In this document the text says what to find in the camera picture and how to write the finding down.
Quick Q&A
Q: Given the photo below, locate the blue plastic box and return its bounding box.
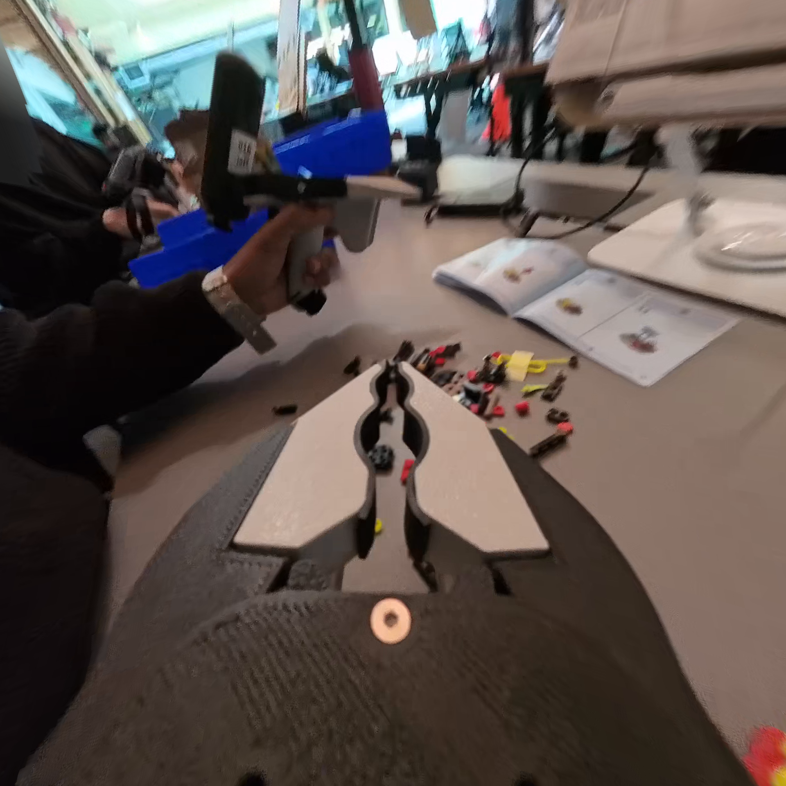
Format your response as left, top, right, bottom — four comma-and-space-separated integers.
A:
129, 111, 394, 289

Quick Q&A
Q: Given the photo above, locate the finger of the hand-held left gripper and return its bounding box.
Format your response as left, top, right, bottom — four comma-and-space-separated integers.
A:
334, 177, 426, 254

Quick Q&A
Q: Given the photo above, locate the silver wristwatch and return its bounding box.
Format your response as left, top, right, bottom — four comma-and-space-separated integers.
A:
201, 265, 277, 356

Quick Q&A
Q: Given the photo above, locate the white monitor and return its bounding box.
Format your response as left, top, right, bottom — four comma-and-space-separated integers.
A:
547, 0, 786, 126

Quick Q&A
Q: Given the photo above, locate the black cable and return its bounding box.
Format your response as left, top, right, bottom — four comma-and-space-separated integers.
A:
424, 123, 655, 240

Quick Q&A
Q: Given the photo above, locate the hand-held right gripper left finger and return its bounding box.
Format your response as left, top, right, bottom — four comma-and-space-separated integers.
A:
232, 361, 394, 561

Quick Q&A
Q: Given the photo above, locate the black red yellow lego assembly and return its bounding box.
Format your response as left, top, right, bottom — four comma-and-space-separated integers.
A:
742, 727, 786, 786

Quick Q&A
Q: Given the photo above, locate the person's left hand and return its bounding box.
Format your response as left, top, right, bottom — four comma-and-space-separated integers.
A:
224, 206, 341, 320

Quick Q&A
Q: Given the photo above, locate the open lego instruction booklet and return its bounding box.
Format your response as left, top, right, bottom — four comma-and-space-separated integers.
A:
433, 237, 741, 388

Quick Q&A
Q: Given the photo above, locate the person's left forearm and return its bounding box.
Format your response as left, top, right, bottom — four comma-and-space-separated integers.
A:
0, 273, 243, 443

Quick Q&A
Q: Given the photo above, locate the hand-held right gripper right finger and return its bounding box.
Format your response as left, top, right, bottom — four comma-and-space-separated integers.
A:
393, 361, 551, 569

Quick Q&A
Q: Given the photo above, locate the person's black clothing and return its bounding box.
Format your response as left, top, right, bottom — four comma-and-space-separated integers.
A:
0, 424, 114, 786

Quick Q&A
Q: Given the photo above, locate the white lamp stand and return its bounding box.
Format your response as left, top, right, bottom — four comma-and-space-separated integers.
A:
586, 123, 786, 317

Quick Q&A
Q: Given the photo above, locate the dark red pole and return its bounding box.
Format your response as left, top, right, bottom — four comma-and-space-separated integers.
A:
344, 0, 386, 114

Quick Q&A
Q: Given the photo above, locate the pile of lego pieces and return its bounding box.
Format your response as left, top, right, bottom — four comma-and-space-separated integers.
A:
273, 339, 579, 535

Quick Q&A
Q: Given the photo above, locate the white flat device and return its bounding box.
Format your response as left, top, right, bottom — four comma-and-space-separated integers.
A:
437, 154, 529, 208

